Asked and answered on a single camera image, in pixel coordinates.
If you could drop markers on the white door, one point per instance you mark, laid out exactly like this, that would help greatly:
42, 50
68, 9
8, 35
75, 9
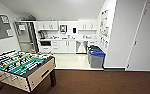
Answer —
146, 40

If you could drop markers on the stainless steel refrigerator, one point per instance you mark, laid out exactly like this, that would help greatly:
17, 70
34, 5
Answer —
24, 37

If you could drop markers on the white two-door sink cabinet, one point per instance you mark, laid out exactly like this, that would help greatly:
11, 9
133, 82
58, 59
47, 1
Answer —
67, 46

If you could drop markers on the black built-in microwave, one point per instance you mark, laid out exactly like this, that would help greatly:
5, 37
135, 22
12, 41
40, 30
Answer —
45, 43

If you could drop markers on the grey bin with blue lid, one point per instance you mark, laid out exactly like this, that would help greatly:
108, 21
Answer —
97, 60

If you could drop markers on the grey bin with green lid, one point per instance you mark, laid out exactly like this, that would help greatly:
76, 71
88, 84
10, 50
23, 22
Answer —
94, 49

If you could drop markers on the white drawer cabinet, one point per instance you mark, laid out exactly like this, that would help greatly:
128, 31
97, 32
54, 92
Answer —
55, 46

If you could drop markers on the grey wall bulletin board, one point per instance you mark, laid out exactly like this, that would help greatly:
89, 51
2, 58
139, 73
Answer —
1, 28

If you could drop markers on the white wall cabinet three doors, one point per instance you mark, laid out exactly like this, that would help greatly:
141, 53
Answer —
87, 25

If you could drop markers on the white wall cabinet, bottle atop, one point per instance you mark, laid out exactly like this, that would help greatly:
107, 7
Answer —
47, 25

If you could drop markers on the stainless steel dishwasher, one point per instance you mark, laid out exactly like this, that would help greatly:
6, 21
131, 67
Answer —
81, 46

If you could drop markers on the foosball table with green field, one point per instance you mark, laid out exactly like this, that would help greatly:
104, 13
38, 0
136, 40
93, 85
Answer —
24, 66

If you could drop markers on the white paper sheet on refrigerator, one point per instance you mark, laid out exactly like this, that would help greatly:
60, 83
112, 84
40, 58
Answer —
22, 27

